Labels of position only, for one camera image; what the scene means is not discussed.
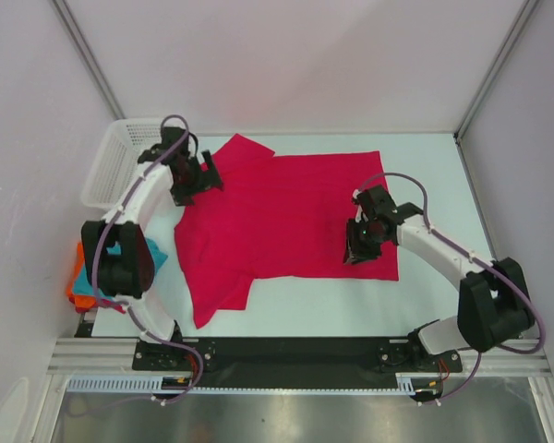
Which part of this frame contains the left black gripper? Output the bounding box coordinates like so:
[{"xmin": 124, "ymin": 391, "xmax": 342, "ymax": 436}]
[{"xmin": 171, "ymin": 150, "xmax": 223, "ymax": 207}]

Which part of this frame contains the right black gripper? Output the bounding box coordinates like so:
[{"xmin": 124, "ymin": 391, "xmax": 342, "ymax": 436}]
[{"xmin": 343, "ymin": 217, "xmax": 387, "ymax": 265}]

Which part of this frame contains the pink t shirt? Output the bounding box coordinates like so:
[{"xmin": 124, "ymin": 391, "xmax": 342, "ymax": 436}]
[
  {"xmin": 175, "ymin": 135, "xmax": 399, "ymax": 329},
  {"xmin": 97, "ymin": 298, "xmax": 126, "ymax": 315}
]

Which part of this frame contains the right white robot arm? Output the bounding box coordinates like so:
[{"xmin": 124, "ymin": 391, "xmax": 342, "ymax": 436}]
[{"xmin": 343, "ymin": 186, "xmax": 536, "ymax": 370}]

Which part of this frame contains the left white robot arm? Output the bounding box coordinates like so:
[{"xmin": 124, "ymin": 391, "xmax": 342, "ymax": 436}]
[{"xmin": 81, "ymin": 125, "xmax": 223, "ymax": 369}]

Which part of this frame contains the white plastic basket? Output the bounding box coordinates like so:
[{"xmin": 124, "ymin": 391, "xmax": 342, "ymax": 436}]
[{"xmin": 80, "ymin": 118, "xmax": 161, "ymax": 211}]

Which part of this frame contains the teal t shirt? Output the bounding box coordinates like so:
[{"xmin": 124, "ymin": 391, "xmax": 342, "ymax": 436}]
[{"xmin": 84, "ymin": 238, "xmax": 168, "ymax": 298}]

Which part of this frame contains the orange t shirt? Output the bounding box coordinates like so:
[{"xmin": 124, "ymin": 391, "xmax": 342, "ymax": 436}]
[{"xmin": 65, "ymin": 242, "xmax": 97, "ymax": 314}]

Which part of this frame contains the white cable duct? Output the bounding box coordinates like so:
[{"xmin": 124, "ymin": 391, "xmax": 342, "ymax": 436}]
[{"xmin": 66, "ymin": 375, "xmax": 440, "ymax": 396}]

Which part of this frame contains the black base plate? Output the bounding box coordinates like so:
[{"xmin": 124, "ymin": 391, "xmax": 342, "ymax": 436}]
[{"xmin": 132, "ymin": 337, "xmax": 463, "ymax": 390}]

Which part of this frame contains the aluminium frame rail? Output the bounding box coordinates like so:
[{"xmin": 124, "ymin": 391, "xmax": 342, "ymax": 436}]
[{"xmin": 47, "ymin": 338, "xmax": 552, "ymax": 377}]

